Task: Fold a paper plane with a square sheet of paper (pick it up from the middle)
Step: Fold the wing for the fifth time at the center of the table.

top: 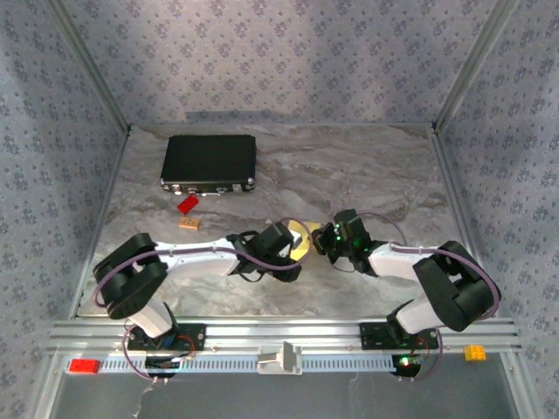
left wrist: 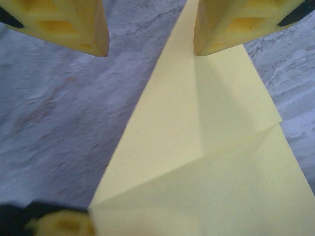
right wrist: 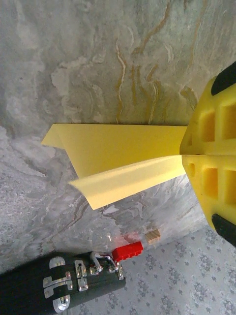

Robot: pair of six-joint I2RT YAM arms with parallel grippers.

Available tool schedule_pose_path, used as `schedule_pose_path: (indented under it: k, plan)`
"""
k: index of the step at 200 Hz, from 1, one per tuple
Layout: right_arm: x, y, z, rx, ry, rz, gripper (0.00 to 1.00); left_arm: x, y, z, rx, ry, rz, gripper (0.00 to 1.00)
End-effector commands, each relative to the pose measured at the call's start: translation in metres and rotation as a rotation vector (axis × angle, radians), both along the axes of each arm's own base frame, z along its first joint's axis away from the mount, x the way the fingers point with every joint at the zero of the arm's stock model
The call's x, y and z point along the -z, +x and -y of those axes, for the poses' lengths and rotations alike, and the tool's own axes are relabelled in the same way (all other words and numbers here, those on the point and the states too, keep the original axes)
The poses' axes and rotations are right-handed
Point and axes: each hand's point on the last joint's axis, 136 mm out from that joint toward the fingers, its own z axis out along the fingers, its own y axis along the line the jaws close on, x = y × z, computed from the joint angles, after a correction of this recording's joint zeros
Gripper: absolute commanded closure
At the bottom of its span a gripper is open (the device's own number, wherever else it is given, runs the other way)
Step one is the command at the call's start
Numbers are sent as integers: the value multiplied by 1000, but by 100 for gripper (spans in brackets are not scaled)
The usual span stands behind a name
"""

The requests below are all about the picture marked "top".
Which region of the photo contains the yellow square paper sheet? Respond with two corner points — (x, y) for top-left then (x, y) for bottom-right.
(286, 220), (333, 264)

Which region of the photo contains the small red toy brick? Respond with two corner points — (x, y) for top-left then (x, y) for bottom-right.
(176, 195), (201, 216)

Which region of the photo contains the black hard case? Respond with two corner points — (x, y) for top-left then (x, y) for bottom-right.
(159, 134), (258, 196)

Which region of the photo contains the black controller board with LED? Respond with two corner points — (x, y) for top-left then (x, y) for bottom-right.
(143, 355), (183, 379)
(390, 353), (424, 379)

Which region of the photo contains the large red toy brick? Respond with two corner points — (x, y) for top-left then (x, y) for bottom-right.
(68, 358), (101, 375)

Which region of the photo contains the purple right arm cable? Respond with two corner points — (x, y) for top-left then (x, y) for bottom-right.
(351, 211), (502, 384)

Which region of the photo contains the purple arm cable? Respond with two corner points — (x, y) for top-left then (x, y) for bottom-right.
(351, 211), (502, 384)
(93, 216), (314, 385)

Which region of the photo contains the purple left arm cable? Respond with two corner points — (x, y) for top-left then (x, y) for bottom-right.
(93, 216), (314, 385)

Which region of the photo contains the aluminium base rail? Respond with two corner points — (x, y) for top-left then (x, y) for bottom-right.
(47, 317), (523, 355)

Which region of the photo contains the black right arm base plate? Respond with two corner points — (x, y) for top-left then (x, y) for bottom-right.
(358, 321), (440, 351)

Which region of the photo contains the white slotted cable duct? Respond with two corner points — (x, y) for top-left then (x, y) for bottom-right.
(65, 353), (423, 375)

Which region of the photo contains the aluminium table side rail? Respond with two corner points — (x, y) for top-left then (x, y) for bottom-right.
(430, 126), (500, 319)
(67, 126), (135, 319)

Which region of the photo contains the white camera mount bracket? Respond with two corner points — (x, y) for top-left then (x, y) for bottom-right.
(255, 341), (303, 376)

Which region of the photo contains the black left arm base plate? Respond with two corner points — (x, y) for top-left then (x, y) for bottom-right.
(127, 323), (207, 352)

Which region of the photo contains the aluminium frame post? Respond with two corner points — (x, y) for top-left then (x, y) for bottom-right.
(45, 0), (133, 133)

